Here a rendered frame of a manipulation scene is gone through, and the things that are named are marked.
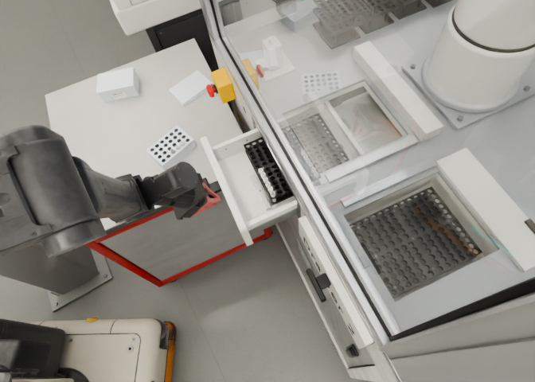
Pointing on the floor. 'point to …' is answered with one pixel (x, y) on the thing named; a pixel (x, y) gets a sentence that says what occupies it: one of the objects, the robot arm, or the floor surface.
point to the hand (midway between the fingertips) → (215, 200)
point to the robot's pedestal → (57, 271)
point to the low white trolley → (59, 98)
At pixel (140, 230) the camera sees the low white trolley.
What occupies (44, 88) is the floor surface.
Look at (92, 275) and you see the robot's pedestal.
